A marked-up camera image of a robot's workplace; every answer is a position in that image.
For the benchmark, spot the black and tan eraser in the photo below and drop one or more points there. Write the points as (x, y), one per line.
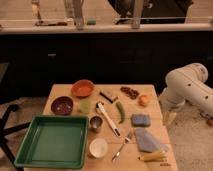
(109, 96)

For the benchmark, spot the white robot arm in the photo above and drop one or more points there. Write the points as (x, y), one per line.
(187, 83)

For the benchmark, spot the orange red bowl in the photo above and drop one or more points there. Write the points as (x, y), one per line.
(82, 88)

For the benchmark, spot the dark maroon bowl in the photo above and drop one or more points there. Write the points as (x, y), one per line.
(62, 105)

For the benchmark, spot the green chili pepper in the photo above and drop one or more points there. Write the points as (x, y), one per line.
(121, 110)

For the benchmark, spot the light green cup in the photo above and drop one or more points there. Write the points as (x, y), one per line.
(84, 106)

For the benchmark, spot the small metal cup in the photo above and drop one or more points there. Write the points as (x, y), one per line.
(96, 124)

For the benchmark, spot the orange fruit toy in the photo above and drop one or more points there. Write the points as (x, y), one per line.
(144, 100)

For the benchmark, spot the blue sponge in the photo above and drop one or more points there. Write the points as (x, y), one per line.
(140, 120)

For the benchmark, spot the silver fork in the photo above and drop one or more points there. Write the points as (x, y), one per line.
(127, 139)

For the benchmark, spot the blue grey cloth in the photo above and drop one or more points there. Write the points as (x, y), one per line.
(147, 142)

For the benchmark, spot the green plastic tray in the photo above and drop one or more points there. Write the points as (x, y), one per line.
(54, 142)

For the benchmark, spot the dark cabinet counter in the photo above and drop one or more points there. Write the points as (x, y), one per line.
(39, 59)

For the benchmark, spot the black office chair base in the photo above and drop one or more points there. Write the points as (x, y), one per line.
(10, 149)

